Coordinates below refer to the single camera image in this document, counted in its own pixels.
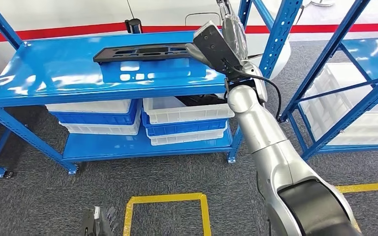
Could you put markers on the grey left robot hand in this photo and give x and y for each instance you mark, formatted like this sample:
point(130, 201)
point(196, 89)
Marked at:
point(97, 223)

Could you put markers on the black plastic plate frame part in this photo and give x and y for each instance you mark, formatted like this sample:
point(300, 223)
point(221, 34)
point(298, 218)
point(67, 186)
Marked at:
point(136, 53)

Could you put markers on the black plastic trim part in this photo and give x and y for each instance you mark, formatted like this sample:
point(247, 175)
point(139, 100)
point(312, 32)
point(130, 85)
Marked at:
point(202, 99)

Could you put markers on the yellow floor tape outline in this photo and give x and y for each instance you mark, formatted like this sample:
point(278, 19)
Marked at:
point(166, 197)
point(371, 187)

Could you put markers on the red barrier belt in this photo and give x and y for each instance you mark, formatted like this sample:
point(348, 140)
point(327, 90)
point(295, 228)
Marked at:
point(45, 32)
point(322, 28)

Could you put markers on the white car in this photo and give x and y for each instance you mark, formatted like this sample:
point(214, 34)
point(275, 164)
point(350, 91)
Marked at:
point(78, 11)

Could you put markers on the large white plastic crate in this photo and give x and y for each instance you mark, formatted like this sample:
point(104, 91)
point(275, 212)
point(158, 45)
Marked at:
point(345, 107)

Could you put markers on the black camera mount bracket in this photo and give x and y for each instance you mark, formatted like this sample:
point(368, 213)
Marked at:
point(218, 52)

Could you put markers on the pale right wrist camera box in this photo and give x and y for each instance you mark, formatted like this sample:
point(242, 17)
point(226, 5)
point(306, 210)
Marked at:
point(203, 27)

